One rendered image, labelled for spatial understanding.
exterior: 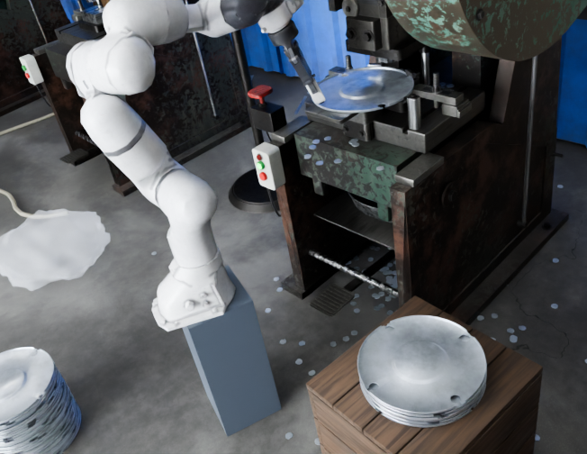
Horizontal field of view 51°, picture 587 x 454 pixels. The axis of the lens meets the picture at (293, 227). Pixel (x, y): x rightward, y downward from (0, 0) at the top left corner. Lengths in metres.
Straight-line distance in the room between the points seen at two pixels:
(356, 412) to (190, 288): 0.50
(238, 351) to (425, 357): 0.52
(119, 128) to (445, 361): 0.87
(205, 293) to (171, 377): 0.61
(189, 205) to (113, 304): 1.19
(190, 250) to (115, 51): 0.51
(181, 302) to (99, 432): 0.65
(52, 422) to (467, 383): 1.21
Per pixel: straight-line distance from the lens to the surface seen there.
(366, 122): 1.78
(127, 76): 1.26
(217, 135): 3.43
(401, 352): 1.50
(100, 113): 1.31
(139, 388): 2.15
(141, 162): 1.36
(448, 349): 1.52
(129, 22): 1.33
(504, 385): 1.52
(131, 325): 2.38
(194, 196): 1.38
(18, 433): 2.00
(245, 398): 1.85
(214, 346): 1.67
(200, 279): 1.57
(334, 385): 1.52
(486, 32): 1.34
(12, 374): 2.07
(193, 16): 1.58
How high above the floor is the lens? 1.52
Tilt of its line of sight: 35 degrees down
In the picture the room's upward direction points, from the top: 11 degrees counter-clockwise
